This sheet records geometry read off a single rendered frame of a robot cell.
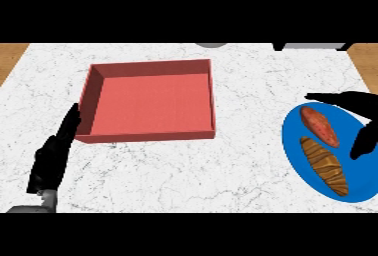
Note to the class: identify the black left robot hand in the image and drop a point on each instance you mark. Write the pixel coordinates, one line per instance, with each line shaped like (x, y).
(54, 150)

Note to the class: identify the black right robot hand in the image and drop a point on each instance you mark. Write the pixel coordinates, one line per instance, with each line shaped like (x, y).
(362, 103)

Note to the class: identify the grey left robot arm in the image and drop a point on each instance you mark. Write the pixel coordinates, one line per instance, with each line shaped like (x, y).
(45, 202)

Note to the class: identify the red sweet potato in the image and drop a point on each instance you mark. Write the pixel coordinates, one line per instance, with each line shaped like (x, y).
(320, 126)

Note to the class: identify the blue plate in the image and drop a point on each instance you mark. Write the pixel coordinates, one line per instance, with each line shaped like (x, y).
(355, 173)

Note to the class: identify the red cardboard box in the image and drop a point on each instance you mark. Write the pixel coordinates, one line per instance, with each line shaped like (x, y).
(150, 101)

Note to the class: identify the brown striped croissant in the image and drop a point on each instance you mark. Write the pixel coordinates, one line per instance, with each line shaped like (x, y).
(325, 165)

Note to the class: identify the grey appliance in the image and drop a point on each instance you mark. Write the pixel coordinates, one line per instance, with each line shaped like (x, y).
(311, 46)

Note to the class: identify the grey round object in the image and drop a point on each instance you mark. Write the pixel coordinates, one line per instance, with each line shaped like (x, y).
(212, 44)

